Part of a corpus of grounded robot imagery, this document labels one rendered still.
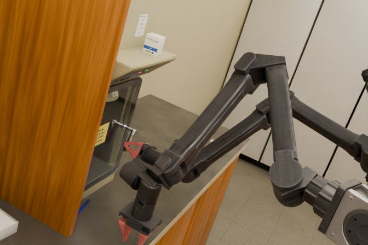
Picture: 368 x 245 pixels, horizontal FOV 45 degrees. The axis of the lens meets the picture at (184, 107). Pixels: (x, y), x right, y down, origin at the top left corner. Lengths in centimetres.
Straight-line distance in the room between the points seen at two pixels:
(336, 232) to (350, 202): 7
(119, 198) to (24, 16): 75
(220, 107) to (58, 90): 47
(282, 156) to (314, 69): 323
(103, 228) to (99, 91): 52
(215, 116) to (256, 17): 318
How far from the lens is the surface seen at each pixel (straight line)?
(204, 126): 118
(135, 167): 119
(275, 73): 124
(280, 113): 116
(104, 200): 167
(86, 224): 154
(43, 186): 146
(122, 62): 129
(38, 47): 134
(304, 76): 428
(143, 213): 117
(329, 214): 101
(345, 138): 152
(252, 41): 434
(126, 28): 140
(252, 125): 157
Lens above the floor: 187
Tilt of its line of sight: 20 degrees down
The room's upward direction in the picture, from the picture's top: 17 degrees clockwise
